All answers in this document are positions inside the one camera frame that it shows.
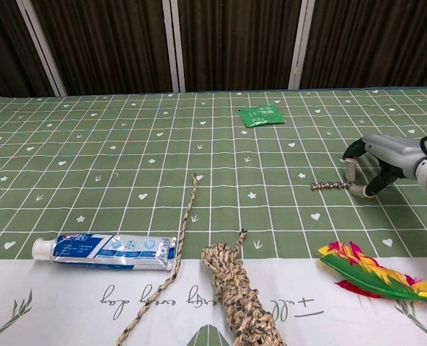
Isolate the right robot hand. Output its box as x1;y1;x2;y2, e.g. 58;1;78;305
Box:
342;134;426;199

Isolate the dark ribbed partition panel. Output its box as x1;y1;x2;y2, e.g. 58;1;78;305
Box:
299;0;427;90
30;0;175;97
177;0;304;93
0;0;58;98

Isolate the colourful feather shuttlecock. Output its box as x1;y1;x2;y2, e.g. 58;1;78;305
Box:
317;240;427;307

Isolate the green foil sachet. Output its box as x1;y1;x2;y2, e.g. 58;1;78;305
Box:
237;104;285;128

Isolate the green grid tablecloth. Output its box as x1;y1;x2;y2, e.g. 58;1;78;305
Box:
0;86;427;346

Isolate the blue white toothpaste tube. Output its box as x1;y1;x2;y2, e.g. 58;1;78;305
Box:
32;232;178;272

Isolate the white partition frame post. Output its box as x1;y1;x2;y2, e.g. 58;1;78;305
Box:
169;0;188;93
16;0;69;97
288;0;316;91

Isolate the braided camouflage rope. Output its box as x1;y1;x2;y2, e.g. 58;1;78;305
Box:
116;172;283;346

